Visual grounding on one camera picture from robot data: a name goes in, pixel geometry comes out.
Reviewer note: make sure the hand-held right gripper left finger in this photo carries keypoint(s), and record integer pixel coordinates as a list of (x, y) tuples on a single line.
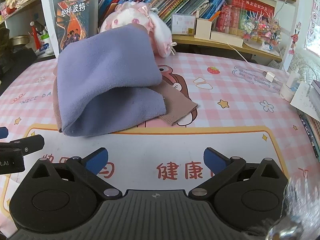
[(96, 160)]

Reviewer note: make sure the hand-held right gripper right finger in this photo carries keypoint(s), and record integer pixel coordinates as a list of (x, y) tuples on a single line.
[(215, 158)]

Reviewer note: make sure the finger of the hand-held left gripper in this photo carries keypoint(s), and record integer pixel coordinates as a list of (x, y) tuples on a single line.
[(31, 142), (3, 132)]

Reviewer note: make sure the purple and brown knit garment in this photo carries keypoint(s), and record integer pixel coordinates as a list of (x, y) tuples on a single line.
[(105, 67)]

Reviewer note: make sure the pink checked desk mat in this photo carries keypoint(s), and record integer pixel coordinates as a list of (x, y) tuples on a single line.
[(225, 92)]

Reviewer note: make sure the fluffy sleeve cuff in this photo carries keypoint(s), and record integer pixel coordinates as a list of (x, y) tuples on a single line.
[(300, 205)]

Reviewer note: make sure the round white charger base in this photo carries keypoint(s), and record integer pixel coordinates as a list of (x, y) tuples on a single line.
[(287, 93)]

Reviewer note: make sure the white bottle blue label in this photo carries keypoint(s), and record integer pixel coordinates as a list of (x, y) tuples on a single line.
[(46, 45)]

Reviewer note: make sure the red white stick toy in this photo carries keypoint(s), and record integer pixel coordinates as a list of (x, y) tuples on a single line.
[(36, 38)]

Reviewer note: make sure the white paper sheet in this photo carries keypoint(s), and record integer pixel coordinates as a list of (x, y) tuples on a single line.
[(303, 97)]

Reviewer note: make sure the white flat box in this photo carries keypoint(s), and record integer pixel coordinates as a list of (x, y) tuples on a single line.
[(226, 38)]

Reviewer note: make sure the white pen holder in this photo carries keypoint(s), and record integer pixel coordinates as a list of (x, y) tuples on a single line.
[(203, 28)]

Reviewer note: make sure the dark illustrated book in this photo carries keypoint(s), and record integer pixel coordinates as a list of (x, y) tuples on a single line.
[(72, 17)]

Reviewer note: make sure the clear plastic card box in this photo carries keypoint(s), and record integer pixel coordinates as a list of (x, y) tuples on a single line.
[(182, 23)]

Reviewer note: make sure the colourful flower ornament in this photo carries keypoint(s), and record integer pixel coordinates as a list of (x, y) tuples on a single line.
[(262, 27)]

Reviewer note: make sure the orange pen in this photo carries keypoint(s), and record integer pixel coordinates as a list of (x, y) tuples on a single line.
[(214, 16)]

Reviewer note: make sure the white pink plush bunny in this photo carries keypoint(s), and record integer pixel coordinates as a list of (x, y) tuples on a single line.
[(130, 17)]

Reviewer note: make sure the row of red books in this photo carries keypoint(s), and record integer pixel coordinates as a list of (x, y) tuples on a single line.
[(250, 7)]

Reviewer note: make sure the row of colourful books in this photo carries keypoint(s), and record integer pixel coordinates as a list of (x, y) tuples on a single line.
[(170, 0)]

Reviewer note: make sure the red cartoon wall sticker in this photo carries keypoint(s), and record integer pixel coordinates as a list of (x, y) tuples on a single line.
[(295, 38)]

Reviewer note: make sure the alphabet wall poster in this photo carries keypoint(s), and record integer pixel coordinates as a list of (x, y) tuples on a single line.
[(312, 30)]

